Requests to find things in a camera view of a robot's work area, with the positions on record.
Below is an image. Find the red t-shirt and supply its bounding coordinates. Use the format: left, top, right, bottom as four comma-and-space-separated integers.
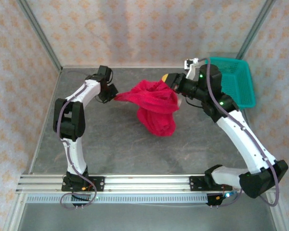
114, 80, 180, 138

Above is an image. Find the teal plastic basket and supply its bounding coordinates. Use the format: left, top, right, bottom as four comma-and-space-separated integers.
205, 57, 256, 113

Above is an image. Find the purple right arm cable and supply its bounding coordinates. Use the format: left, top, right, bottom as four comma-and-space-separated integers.
199, 57, 280, 209

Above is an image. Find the grooved aluminium side rail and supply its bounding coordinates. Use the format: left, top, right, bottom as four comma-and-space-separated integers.
240, 109, 265, 174

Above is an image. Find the aluminium frame post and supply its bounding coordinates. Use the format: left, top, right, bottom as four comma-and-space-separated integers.
16, 0, 63, 73
236, 0, 276, 60

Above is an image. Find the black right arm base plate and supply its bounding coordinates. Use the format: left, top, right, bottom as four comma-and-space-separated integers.
189, 175, 233, 193

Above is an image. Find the wide aluminium base rail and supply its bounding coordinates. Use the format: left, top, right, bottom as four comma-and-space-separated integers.
15, 174, 279, 193

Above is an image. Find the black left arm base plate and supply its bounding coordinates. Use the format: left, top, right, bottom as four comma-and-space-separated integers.
62, 176, 105, 193

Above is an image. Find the thin aluminium table edge rail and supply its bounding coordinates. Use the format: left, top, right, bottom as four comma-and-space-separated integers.
27, 69, 63, 175

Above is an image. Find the slotted grey cable duct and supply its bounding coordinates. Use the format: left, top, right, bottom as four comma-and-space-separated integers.
26, 193, 209, 204

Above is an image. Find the aluminium frame leg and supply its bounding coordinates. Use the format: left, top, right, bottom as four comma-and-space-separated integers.
3, 192, 27, 231
266, 192, 289, 231

